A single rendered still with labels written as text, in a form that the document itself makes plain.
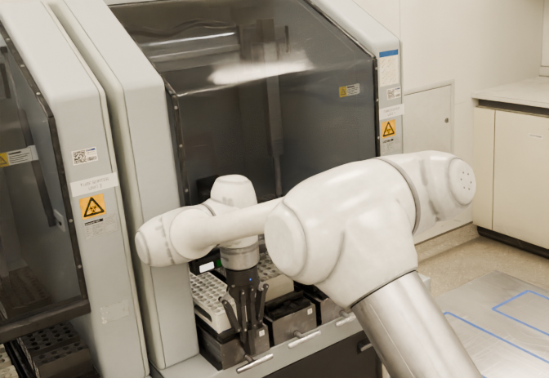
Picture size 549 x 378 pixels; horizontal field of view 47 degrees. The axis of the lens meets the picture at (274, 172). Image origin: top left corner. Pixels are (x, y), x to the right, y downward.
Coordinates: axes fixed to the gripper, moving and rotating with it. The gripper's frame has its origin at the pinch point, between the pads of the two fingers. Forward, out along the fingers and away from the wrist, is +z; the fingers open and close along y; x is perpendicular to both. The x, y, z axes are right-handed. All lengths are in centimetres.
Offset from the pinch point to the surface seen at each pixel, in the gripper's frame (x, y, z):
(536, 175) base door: -80, -228, 32
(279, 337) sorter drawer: -2.1, -10.0, 4.5
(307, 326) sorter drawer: -2.1, -18.8, 4.9
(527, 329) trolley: 41, -49, -2
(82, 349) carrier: -9.6, 36.3, -8.1
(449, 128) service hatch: -122, -208, 8
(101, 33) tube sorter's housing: -29, 14, -73
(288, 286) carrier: -9.7, -18.9, -3.9
